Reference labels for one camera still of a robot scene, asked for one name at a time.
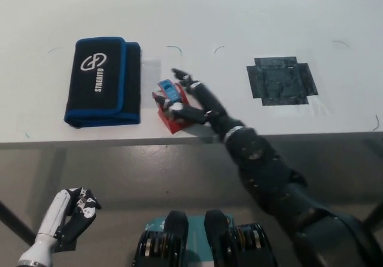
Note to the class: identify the black ribbed robot body block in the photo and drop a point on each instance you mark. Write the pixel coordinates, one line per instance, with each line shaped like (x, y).
(236, 246)
(155, 246)

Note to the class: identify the clear tape patch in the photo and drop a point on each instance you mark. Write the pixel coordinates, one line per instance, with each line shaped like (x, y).
(152, 78)

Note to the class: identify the black tape patch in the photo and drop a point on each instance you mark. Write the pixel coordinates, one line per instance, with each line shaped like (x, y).
(281, 81)

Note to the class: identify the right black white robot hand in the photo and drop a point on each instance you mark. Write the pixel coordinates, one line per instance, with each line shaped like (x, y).
(209, 102)

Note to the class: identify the black blue Strebito notebook pouch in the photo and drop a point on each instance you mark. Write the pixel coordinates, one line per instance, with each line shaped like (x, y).
(98, 84)

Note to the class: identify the red tape dispenser blue label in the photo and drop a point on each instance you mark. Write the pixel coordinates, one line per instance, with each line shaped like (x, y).
(175, 126)

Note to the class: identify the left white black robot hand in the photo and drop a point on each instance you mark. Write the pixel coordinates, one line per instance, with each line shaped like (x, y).
(57, 213)

